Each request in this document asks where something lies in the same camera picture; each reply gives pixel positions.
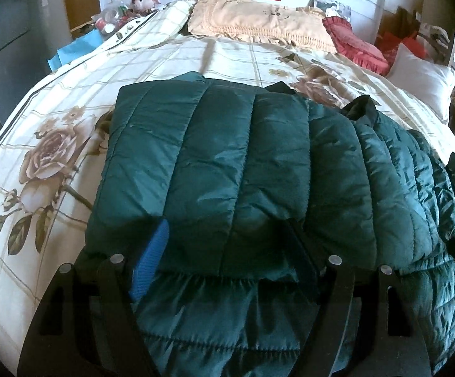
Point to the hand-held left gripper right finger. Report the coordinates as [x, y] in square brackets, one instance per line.
[339, 282]

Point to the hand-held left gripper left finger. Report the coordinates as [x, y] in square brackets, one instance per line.
[151, 261]

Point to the dark green quilted jacket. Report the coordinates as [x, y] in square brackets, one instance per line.
[231, 157]

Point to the red clothes pile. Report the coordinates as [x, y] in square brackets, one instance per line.
[400, 45]

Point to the white pillow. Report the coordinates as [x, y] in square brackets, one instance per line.
[421, 76]

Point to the floral cream bedspread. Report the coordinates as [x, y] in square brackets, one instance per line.
[62, 86]

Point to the red frilled pillow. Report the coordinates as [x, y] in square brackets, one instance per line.
[353, 47]

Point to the pile of bedside clutter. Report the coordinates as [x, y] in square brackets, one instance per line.
[111, 17]

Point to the plush toy with red hat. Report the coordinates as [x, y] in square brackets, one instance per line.
[145, 0]

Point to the beige frilled pillow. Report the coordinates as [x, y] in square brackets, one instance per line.
[258, 19]

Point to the grey refrigerator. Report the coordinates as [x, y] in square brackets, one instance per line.
[11, 35]

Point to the framed photo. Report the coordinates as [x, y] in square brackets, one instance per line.
[331, 6]

